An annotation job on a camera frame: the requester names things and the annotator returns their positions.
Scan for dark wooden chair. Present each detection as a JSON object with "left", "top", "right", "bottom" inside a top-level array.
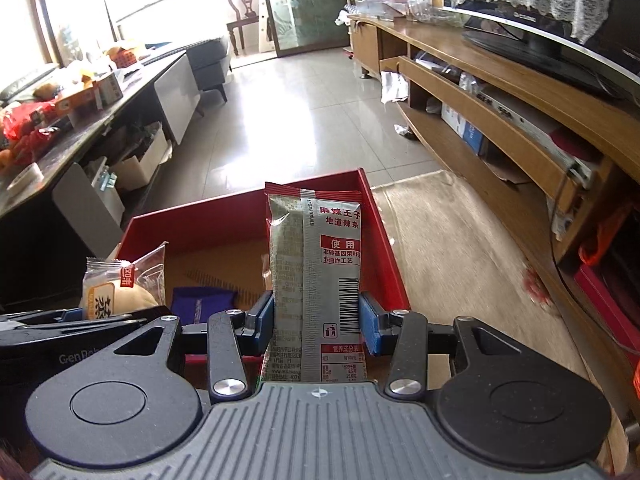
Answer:
[{"left": 226, "top": 0, "right": 274, "bottom": 57}]

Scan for orange cardboard box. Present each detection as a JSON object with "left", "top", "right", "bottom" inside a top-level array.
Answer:
[{"left": 52, "top": 71, "right": 124, "bottom": 113}]

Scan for orange plastic bag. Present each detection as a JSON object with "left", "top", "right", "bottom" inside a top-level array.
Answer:
[{"left": 579, "top": 231, "right": 617, "bottom": 267}]

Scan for silver media player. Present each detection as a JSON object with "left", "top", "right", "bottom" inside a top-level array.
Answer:
[{"left": 474, "top": 84, "right": 598, "bottom": 188}]

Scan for glass sliding door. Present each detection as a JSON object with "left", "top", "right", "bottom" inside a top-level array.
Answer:
[{"left": 259, "top": 0, "right": 352, "bottom": 59}]

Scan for dark long coffee table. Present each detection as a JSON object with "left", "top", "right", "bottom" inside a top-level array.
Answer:
[{"left": 0, "top": 49, "right": 202, "bottom": 241}]

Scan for grey snack packet red edges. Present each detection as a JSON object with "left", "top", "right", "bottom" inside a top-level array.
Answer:
[{"left": 263, "top": 182, "right": 373, "bottom": 385}]

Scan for red cardboard box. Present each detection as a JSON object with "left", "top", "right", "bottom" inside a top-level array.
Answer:
[{"left": 116, "top": 167, "right": 412, "bottom": 393}]

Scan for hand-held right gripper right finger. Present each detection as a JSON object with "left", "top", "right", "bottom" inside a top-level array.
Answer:
[{"left": 356, "top": 291, "right": 531, "bottom": 402}]

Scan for wooden television cabinet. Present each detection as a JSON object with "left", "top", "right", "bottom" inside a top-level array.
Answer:
[{"left": 347, "top": 9, "right": 640, "bottom": 291}]

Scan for white drawer panel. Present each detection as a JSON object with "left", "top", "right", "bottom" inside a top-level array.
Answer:
[{"left": 52, "top": 162, "right": 127, "bottom": 262}]

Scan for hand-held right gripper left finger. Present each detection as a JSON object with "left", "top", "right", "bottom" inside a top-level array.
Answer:
[{"left": 114, "top": 291, "right": 277, "bottom": 405}]

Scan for white plastic bag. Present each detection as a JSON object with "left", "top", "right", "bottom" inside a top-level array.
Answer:
[{"left": 380, "top": 70, "right": 409, "bottom": 106}]

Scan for black television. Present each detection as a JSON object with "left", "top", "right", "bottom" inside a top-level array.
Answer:
[{"left": 442, "top": 0, "right": 640, "bottom": 102}]

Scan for white tape roll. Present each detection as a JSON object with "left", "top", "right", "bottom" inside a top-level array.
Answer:
[{"left": 6, "top": 162, "right": 44, "bottom": 192}]

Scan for grey sofa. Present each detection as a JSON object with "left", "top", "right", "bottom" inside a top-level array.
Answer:
[{"left": 186, "top": 36, "right": 234, "bottom": 107}]

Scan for purple snack packet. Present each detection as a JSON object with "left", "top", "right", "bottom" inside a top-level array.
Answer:
[{"left": 171, "top": 286, "right": 240, "bottom": 327}]

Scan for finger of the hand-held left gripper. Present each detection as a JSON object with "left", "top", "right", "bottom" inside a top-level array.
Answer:
[
  {"left": 10, "top": 315, "right": 151, "bottom": 336},
  {"left": 0, "top": 309, "right": 87, "bottom": 325}
]

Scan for bread packet with red label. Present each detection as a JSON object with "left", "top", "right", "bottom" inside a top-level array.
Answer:
[{"left": 81, "top": 241, "right": 169, "bottom": 322}]

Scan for red plastic bag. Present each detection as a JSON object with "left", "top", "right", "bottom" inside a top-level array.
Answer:
[{"left": 2, "top": 101, "right": 67, "bottom": 142}]

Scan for blue and white box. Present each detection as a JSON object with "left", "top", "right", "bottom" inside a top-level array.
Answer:
[{"left": 441, "top": 102, "right": 489, "bottom": 157}]

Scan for white cardboard box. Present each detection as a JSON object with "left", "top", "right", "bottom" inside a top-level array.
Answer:
[{"left": 106, "top": 125, "right": 169, "bottom": 192}]

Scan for clear plastic bag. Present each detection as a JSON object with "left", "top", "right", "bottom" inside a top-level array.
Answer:
[{"left": 407, "top": 0, "right": 465, "bottom": 27}]

